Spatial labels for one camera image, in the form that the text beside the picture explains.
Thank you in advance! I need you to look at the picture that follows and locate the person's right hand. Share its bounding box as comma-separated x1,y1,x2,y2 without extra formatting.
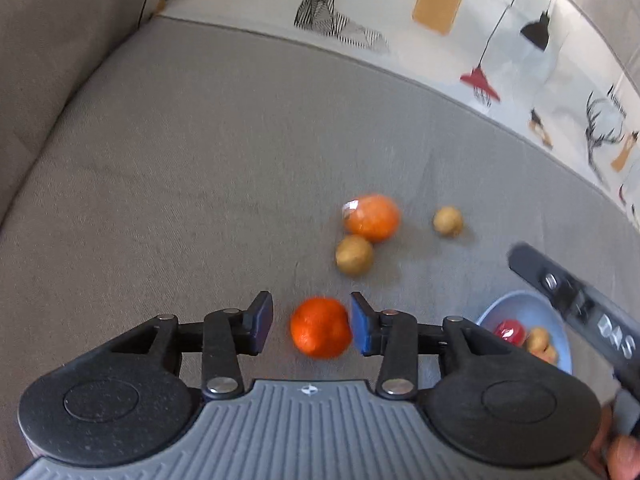
582,402,640,480

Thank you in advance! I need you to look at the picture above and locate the light blue bowl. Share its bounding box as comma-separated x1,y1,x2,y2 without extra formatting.
475,292,574,376

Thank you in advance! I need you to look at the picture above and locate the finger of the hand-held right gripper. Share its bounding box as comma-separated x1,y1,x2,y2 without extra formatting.
507,242,597,329

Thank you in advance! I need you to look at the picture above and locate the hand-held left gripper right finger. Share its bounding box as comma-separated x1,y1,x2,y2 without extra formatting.
350,291,531,401

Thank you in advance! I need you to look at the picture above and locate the yellow-brown round fruit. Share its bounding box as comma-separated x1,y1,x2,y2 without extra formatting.
335,235,375,277
523,327,553,356
433,206,464,237

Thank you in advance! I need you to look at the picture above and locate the deer and lamp printed cloth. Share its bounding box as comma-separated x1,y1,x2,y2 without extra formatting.
145,0,640,233

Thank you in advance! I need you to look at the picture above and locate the red round fruit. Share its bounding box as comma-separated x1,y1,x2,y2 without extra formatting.
494,319,529,347

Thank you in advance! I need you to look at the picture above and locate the plastic-wrapped orange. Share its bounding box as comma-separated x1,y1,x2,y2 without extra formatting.
342,194,402,244

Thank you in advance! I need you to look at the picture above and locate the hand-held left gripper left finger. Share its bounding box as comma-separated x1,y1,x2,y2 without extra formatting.
97,290,275,401

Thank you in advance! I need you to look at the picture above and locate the grey fabric sofa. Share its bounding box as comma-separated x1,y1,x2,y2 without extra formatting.
0,0,640,480

